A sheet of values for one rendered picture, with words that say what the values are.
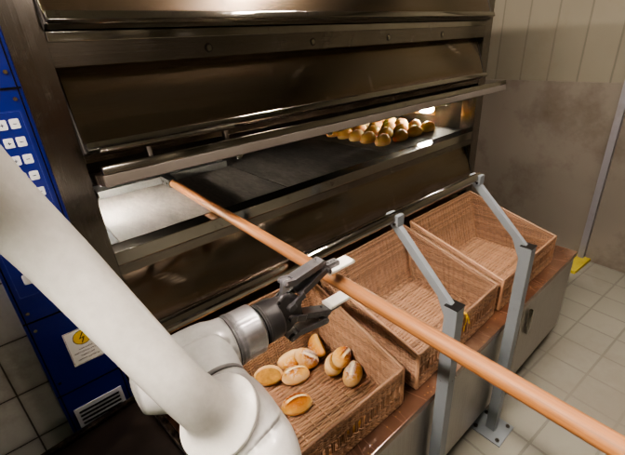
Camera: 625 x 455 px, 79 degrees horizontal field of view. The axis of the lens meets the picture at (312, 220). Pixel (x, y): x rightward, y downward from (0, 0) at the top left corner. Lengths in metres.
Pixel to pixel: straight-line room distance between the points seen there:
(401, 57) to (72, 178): 1.24
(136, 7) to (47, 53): 0.21
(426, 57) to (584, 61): 1.75
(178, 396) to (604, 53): 3.22
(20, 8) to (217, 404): 0.84
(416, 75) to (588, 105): 1.86
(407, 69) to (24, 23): 1.26
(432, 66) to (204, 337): 1.51
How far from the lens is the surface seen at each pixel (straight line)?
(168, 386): 0.44
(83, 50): 1.03
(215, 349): 0.61
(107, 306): 0.43
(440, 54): 1.91
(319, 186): 1.41
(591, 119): 3.37
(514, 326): 1.71
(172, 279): 1.22
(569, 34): 3.42
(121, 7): 1.04
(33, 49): 1.02
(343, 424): 1.15
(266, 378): 1.40
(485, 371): 0.64
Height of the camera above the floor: 1.64
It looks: 25 degrees down
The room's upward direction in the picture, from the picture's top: 4 degrees counter-clockwise
